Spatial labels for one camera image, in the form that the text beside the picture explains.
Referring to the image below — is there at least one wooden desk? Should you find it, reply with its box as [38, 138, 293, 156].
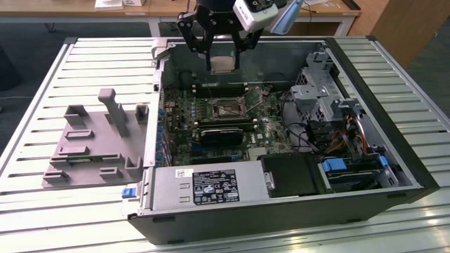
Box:
[0, 0, 363, 37]

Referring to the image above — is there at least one wooden cabinet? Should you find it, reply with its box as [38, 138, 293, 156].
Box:
[347, 0, 450, 69]

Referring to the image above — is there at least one green RAM stick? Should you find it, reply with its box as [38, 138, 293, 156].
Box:
[66, 157, 119, 162]

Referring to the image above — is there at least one black RAM slot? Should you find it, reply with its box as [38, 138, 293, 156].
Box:
[196, 118, 257, 124]
[195, 89, 247, 98]
[192, 83, 247, 92]
[198, 121, 258, 129]

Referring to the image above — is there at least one black wire bundle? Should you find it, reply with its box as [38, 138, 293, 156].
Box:
[281, 92, 325, 153]

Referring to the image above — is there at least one black plastic drive cover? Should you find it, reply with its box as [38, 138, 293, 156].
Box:
[258, 154, 330, 198]

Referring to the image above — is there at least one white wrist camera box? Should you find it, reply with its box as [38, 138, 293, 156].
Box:
[234, 0, 281, 33]

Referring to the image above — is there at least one thin metal locking lever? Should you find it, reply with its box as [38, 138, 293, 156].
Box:
[245, 94, 270, 113]

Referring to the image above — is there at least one grey power supply unit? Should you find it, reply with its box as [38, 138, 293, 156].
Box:
[139, 160, 271, 211]

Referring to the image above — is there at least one black open PC case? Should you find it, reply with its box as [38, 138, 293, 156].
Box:
[122, 35, 441, 245]

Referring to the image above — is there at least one blue disk carrier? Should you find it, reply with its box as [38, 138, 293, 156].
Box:
[319, 155, 401, 192]

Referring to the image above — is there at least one grey part rack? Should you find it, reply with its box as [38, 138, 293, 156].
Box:
[42, 88, 151, 189]

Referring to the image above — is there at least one green motherboard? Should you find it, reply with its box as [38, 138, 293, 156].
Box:
[160, 79, 295, 167]

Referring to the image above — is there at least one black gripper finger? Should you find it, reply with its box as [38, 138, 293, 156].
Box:
[230, 25, 265, 71]
[176, 12, 216, 71]

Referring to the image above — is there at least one black graphics card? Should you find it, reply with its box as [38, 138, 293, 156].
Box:
[199, 128, 245, 147]

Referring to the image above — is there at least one silver chipset heatsink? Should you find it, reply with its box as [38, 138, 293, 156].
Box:
[247, 147, 270, 160]

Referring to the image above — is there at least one yellow red wire bundle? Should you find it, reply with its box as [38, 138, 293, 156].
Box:
[330, 113, 370, 156]

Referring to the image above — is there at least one CPU socket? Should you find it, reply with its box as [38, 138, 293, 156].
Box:
[207, 96, 254, 122]

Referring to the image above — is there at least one blue case latch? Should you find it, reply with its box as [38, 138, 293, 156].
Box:
[120, 186, 138, 200]

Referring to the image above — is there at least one CPU with silver lid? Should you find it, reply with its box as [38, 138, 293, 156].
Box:
[210, 51, 236, 75]

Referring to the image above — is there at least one grey metal disk bay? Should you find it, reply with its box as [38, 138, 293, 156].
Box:
[290, 51, 363, 122]

